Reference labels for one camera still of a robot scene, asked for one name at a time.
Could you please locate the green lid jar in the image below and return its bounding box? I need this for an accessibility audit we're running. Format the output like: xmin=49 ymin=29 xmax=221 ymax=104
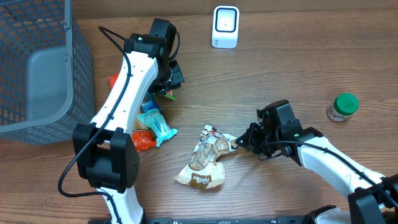
xmin=326 ymin=93 xmax=359 ymax=122

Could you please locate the dark grey plastic basket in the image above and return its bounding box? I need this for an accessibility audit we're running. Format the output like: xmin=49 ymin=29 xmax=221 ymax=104
xmin=1 ymin=0 xmax=95 ymax=145

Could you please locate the blue Oreo cookie pack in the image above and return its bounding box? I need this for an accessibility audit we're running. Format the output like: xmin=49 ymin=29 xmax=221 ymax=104
xmin=141 ymin=93 xmax=161 ymax=113

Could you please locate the white barcode scanner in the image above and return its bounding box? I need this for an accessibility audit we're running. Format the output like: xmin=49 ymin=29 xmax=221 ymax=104
xmin=211 ymin=5 xmax=240 ymax=49

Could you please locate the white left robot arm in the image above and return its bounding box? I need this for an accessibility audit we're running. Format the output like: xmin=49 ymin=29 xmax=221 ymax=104
xmin=58 ymin=18 xmax=184 ymax=223

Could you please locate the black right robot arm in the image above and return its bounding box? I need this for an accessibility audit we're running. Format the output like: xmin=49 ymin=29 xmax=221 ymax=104
xmin=236 ymin=100 xmax=397 ymax=224

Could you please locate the green snack packet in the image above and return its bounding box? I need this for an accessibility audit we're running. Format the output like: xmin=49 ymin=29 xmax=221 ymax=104
xmin=164 ymin=90 xmax=176 ymax=100

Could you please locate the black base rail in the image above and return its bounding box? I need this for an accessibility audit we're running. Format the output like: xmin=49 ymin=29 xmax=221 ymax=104
xmin=88 ymin=216 xmax=312 ymax=224

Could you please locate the beige paper bag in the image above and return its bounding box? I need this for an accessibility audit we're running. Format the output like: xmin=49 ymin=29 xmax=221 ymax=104
xmin=174 ymin=125 xmax=239 ymax=190

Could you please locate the red snack packet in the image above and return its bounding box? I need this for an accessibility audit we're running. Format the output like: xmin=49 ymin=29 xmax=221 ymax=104
xmin=108 ymin=73 xmax=158 ymax=152

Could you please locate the teal snack packet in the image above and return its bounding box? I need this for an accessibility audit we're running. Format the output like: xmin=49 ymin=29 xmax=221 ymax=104
xmin=137 ymin=108 xmax=178 ymax=147

